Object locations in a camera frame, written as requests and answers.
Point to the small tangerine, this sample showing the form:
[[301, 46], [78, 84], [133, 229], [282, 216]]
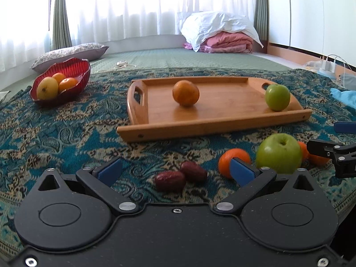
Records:
[[226, 160], [314, 158]]

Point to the large green apple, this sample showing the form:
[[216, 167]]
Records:
[[278, 154]]

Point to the clear plastic bag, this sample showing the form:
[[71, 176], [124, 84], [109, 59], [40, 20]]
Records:
[[313, 65]]

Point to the large orange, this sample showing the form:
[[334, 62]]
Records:
[[185, 93]]

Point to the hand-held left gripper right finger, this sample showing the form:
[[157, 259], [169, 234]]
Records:
[[242, 172]]

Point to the white sheer curtain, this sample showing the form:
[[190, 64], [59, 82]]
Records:
[[139, 8]]

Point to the red glass fruit bowl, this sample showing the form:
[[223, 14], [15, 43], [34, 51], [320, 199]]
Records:
[[75, 69]]

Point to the orange in bowl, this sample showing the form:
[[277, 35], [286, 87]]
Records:
[[68, 84], [59, 77]]

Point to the small green apple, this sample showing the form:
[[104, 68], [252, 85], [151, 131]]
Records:
[[277, 97]]

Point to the light blue cloth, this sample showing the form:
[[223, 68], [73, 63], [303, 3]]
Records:
[[345, 97]]

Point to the red date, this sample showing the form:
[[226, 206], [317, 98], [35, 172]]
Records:
[[194, 171], [169, 181]]

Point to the green quilted mat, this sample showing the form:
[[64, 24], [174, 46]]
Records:
[[172, 58]]

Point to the folded pink blanket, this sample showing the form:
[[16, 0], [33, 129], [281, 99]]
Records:
[[230, 43]]

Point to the teal patterned blanket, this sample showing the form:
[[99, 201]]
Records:
[[69, 139]]

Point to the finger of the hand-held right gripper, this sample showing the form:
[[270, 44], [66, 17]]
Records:
[[324, 147], [345, 128]]

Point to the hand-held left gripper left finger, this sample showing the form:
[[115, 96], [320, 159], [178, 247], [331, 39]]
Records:
[[108, 171]]

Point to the yellow mango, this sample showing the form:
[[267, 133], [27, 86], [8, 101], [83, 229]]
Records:
[[47, 88]]

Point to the green curtain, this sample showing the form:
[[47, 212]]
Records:
[[261, 8], [59, 14]]

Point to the white wardrobe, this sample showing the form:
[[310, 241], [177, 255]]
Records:
[[314, 11]]

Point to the wooden serving tray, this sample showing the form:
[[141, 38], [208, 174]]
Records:
[[222, 108]]

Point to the white pillow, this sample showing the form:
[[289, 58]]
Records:
[[219, 25]]

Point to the floral pillow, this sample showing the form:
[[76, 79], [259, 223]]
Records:
[[69, 52]]

